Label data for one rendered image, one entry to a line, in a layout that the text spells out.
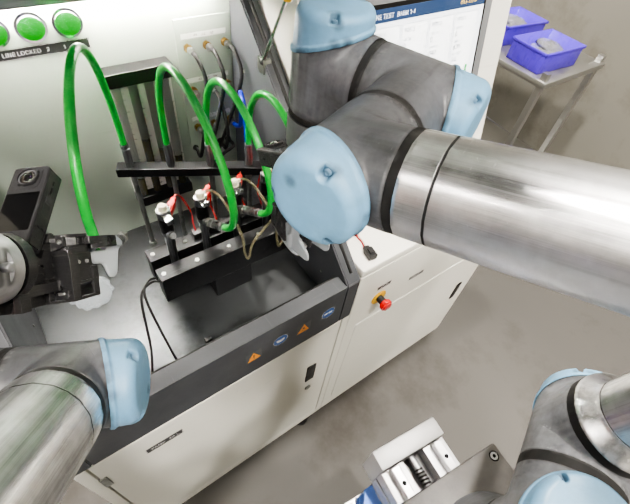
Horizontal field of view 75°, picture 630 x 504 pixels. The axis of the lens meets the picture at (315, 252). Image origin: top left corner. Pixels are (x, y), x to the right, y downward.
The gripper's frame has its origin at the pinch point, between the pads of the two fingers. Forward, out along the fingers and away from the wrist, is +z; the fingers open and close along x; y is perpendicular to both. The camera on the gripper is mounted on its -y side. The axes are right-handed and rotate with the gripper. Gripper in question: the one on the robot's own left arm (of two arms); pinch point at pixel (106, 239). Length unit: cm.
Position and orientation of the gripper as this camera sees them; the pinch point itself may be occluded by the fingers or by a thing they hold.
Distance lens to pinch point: 69.6
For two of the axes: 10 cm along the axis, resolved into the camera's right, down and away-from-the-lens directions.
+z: 0.7, -0.7, 9.9
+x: 9.9, -0.9, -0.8
